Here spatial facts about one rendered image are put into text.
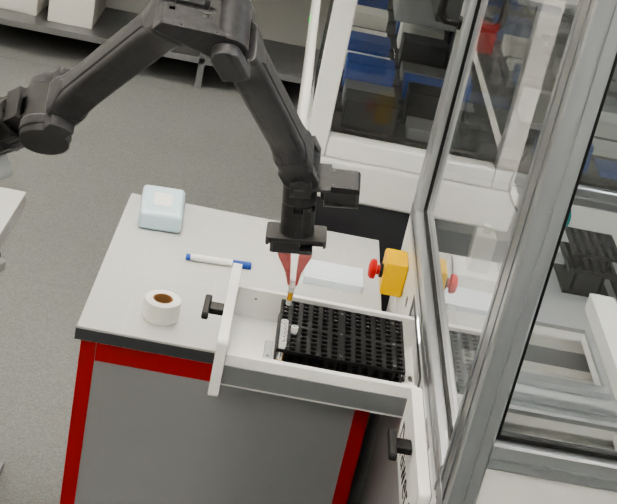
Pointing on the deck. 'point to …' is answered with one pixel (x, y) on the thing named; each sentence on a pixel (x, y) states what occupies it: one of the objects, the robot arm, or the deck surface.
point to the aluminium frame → (520, 293)
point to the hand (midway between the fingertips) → (292, 279)
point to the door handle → (448, 16)
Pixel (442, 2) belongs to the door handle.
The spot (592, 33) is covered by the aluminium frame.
